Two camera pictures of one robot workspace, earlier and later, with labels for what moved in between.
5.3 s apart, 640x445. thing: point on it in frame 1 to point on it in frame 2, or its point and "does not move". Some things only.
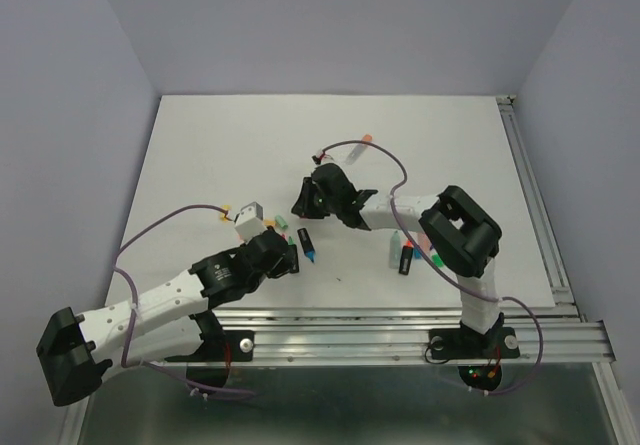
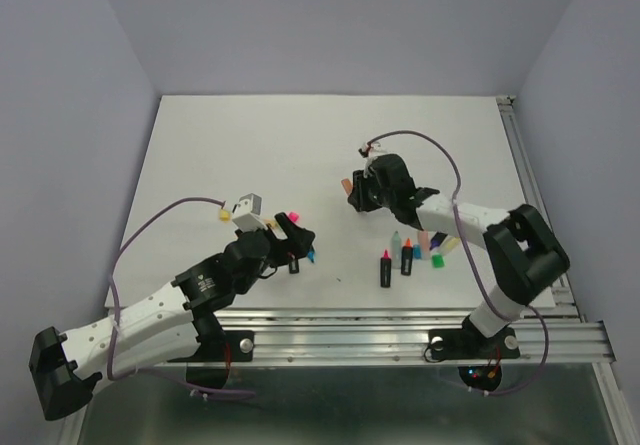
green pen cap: x=437 y=260 does not move
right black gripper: x=302 y=205 to x=356 y=197
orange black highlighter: x=406 y=260 does not move
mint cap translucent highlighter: x=394 y=250 does not move
